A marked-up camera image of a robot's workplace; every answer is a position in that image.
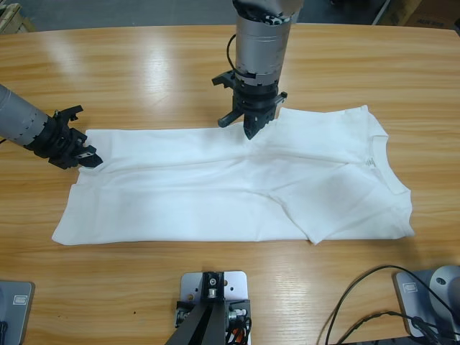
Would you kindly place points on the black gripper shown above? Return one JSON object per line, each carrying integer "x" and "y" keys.
{"x": 57, "y": 143}
{"x": 255, "y": 100}

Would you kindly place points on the white T-shirt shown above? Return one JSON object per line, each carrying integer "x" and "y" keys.
{"x": 215, "y": 187}

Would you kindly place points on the dark bystander shoe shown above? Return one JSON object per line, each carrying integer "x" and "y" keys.
{"x": 336, "y": 1}

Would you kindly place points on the wooden pallet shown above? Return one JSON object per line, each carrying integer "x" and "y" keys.
{"x": 14, "y": 18}

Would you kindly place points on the slanted metal bar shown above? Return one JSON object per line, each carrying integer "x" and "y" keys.
{"x": 382, "y": 12}

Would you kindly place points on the brown cardboard box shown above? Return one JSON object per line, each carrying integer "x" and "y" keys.
{"x": 409, "y": 12}

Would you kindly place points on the pale printed cardboard box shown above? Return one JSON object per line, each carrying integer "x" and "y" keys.
{"x": 427, "y": 19}

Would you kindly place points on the white upright post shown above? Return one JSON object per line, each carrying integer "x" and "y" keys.
{"x": 294, "y": 18}

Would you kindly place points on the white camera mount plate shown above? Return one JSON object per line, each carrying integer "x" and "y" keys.
{"x": 237, "y": 284}

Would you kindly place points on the grey base plate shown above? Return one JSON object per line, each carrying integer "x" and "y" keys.
{"x": 406, "y": 305}
{"x": 18, "y": 323}

